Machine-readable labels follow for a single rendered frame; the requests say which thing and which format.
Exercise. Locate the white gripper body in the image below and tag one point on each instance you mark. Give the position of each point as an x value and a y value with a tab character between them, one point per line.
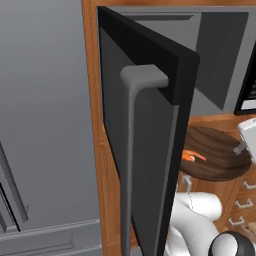
249	133

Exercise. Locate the grey microwave oven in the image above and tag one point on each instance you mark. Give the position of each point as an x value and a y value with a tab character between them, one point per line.
220	50

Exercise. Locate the dark brown wooden bowl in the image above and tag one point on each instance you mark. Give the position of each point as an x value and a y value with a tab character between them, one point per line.
216	156

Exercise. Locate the grey fridge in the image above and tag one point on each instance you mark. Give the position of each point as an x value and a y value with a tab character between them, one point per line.
46	100

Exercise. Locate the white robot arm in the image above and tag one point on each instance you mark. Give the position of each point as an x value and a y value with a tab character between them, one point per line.
196	223

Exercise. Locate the wooden cabinet frame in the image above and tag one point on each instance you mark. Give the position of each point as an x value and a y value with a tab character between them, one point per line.
95	116

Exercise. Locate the orange shrimp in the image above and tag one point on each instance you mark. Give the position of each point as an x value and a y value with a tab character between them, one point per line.
191	155

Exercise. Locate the black microwave door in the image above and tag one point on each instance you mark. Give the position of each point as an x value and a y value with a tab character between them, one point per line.
150	150

